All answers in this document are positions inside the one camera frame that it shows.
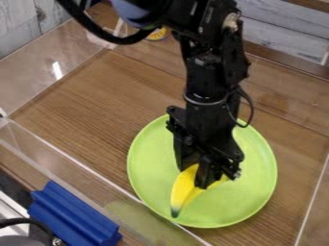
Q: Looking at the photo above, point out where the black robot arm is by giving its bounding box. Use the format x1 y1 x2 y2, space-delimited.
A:
111 0 249 188

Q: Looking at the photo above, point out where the yellow labelled tin can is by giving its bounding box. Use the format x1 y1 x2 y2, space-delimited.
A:
146 27 169 41

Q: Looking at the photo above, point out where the blue plastic clamp block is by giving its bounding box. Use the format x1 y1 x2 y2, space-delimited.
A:
29 181 122 246

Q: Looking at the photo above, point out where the green round plate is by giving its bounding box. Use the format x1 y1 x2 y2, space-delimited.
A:
128 115 279 229

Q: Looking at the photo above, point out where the clear acrylic corner bracket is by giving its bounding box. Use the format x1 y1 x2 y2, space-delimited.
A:
86 19 129 50

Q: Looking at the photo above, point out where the yellow toy banana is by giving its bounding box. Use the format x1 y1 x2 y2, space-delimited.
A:
170 162 231 219

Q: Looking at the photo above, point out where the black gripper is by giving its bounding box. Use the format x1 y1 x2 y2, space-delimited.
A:
166 96 245 189

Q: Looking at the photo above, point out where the clear acrylic enclosure wall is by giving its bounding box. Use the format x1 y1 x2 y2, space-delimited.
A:
0 117 213 246

